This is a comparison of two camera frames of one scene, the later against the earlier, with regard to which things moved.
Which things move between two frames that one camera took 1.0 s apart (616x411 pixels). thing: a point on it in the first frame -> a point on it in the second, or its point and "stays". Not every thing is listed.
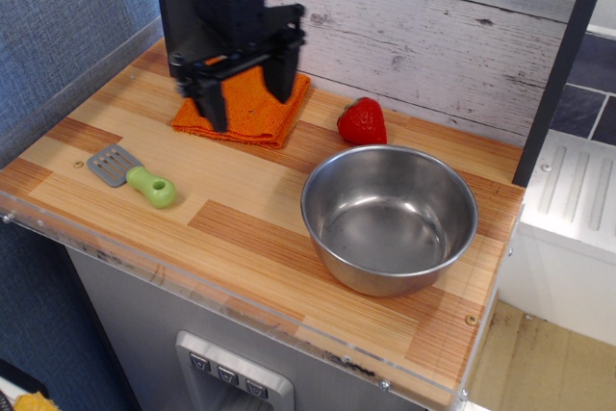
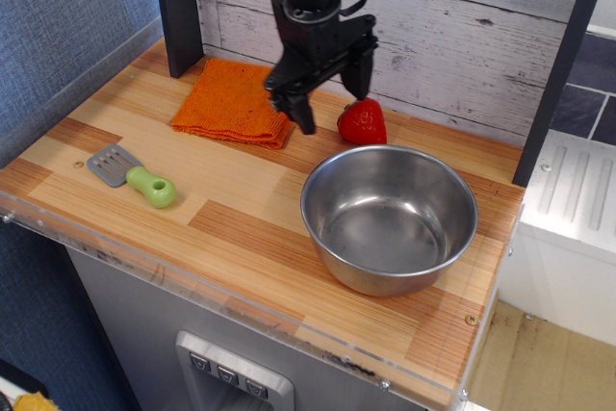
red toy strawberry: [362, 122] stays
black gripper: [237, 28] -> [317, 42]
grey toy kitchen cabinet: [142, 316] stays
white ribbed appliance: [562, 264] stays
